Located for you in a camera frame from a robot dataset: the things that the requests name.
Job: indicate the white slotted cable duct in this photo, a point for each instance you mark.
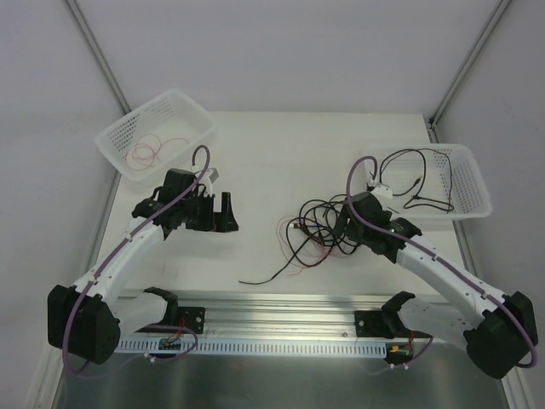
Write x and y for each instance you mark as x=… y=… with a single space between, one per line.
x=253 y=347

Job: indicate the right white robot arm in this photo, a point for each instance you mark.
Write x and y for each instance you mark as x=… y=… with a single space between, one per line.
x=496 y=330

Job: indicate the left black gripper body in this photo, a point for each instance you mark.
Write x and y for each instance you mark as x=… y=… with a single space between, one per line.
x=217 y=214

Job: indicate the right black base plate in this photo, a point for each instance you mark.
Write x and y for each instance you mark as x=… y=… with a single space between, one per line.
x=379 y=323

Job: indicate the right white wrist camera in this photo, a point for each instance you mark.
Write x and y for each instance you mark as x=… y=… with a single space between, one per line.
x=380 y=190

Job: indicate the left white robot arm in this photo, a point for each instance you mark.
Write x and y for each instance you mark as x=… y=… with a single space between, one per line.
x=83 y=319

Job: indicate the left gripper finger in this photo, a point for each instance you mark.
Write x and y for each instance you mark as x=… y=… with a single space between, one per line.
x=226 y=203
x=224 y=223

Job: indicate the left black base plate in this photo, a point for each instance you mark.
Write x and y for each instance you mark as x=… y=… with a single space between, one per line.
x=192 y=318

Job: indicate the left aluminium frame post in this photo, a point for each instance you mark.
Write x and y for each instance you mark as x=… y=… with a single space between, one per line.
x=86 y=32

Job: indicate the right aluminium frame post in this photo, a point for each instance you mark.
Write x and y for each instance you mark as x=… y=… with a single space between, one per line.
x=477 y=48

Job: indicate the white plastic basket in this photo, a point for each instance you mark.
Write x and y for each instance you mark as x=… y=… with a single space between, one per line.
x=165 y=130
x=430 y=182

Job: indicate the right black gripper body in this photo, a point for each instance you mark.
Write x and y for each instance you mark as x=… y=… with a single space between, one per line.
x=347 y=223

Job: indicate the left white plastic basket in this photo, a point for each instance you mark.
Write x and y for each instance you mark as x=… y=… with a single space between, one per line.
x=165 y=130

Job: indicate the right white plastic basket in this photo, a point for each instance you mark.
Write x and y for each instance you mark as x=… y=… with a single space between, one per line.
x=430 y=182

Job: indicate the aluminium frame post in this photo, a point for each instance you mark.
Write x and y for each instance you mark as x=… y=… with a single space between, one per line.
x=86 y=32
x=477 y=48

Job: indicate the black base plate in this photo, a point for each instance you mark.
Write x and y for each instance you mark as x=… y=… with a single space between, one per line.
x=379 y=323
x=192 y=318

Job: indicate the aluminium mounting rail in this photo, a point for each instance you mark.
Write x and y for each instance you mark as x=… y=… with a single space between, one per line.
x=279 y=316

